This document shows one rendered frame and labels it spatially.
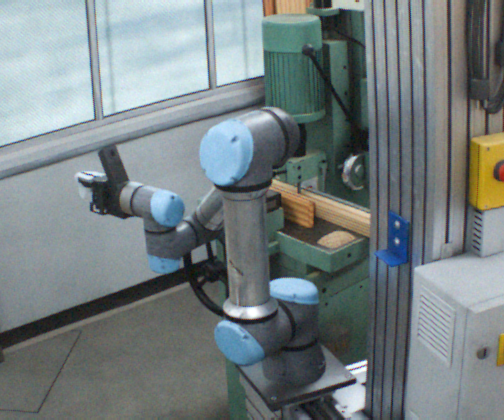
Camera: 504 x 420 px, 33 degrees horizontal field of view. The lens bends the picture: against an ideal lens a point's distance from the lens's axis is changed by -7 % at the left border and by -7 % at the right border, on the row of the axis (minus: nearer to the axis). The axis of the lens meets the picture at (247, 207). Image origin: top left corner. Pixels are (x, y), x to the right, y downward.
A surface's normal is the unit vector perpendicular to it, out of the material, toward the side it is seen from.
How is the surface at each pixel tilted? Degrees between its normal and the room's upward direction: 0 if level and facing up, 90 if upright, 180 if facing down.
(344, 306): 90
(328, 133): 90
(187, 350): 0
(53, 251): 90
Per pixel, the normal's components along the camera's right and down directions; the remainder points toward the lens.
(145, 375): -0.05, -0.92
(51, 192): 0.62, 0.27
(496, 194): 0.39, 0.33
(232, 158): -0.67, 0.19
